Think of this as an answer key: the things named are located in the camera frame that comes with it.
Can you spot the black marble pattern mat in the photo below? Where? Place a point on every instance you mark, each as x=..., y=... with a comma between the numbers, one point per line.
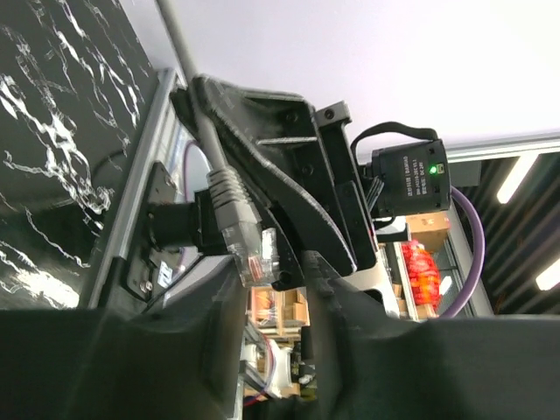
x=76, y=90

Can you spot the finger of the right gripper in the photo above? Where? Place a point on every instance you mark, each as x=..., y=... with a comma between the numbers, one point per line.
x=288, y=272
x=277, y=131

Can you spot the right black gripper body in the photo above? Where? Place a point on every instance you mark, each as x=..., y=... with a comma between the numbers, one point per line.
x=348, y=191

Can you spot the right aluminium frame post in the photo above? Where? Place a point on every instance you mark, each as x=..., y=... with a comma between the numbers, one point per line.
x=506, y=147

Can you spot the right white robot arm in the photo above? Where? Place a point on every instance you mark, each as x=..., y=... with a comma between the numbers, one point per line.
x=397, y=180

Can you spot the aluminium front rail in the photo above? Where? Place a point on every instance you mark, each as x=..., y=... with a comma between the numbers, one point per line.
x=157, y=143

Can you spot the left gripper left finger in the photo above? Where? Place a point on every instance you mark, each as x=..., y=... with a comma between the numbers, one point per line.
x=180, y=362

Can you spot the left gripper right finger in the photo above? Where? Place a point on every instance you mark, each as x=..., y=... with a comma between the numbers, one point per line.
x=373, y=366

